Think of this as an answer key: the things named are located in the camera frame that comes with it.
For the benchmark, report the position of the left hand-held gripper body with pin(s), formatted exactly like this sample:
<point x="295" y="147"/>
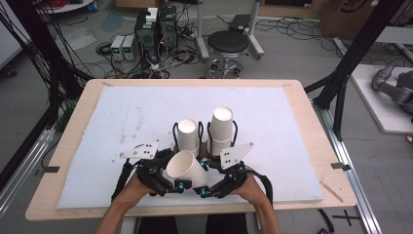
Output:
<point x="142" y="150"/>

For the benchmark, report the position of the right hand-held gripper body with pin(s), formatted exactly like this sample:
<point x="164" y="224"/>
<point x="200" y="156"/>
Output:
<point x="233" y="154"/>

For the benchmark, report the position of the single white paper cup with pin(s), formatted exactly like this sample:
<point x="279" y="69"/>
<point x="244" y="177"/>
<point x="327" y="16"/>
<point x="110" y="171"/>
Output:
<point x="190" y="172"/>

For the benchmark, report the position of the person's right hand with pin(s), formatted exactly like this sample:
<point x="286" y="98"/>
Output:
<point x="248" y="190"/>

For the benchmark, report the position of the person's left hand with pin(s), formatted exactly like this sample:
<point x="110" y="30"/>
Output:
<point x="136" y="191"/>

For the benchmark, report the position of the stack of white paper cups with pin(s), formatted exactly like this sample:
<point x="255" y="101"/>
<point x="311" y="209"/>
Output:
<point x="221" y="130"/>

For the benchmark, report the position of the person's right leg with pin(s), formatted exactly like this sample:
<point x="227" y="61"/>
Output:
<point x="225" y="224"/>

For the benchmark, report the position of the person's leg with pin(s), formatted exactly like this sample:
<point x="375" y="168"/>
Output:
<point x="225" y="224"/>
<point x="157" y="226"/>

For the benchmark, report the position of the person's left leg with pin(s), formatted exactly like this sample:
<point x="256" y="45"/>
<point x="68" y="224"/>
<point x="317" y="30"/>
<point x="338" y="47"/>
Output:
<point x="157" y="226"/>

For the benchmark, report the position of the white foam mat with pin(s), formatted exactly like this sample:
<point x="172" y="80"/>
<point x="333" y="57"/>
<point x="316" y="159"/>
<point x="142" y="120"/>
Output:
<point x="259" y="113"/>

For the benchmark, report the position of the black tape piece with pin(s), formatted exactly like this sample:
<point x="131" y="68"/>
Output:
<point x="51" y="169"/>
<point x="341" y="166"/>

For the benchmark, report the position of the grey power supply unit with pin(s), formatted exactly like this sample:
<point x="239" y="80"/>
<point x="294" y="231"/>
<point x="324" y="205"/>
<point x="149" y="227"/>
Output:
<point x="117" y="47"/>
<point x="129" y="47"/>

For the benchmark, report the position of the thin wooden stick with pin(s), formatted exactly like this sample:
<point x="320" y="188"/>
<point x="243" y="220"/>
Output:
<point x="331" y="191"/>

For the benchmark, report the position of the black round stool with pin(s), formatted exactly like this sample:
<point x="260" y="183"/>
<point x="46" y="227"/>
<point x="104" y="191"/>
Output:
<point x="228" y="42"/>

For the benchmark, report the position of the black computer tower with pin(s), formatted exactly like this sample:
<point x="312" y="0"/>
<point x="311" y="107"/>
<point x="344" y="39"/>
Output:
<point x="146" y="35"/>
<point x="168" y="29"/>

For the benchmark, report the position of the black tape cross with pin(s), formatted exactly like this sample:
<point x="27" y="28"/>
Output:
<point x="346" y="217"/>

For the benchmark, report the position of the white board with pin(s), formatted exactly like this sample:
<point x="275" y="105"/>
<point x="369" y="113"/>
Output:
<point x="373" y="104"/>

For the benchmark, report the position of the cardboard box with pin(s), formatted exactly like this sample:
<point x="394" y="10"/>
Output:
<point x="344" y="19"/>

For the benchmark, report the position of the aluminium rail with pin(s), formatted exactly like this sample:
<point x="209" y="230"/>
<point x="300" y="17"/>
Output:
<point x="22" y="169"/>
<point x="354" y="182"/>

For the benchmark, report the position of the black frame post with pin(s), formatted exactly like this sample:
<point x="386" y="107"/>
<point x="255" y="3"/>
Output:
<point x="357" y="45"/>

